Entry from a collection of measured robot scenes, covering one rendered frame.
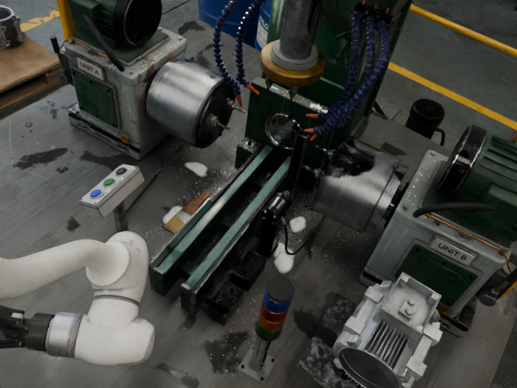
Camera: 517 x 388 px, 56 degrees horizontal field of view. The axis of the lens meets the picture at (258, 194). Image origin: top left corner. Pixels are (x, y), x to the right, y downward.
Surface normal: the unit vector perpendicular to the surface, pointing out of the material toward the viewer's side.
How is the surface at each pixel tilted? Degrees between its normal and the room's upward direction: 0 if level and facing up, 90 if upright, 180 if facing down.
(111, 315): 7
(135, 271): 62
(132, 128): 89
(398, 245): 89
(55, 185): 0
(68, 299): 0
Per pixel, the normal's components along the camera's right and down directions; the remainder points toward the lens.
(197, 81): 0.00, -0.48
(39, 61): 0.11, -0.64
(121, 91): -0.50, 0.61
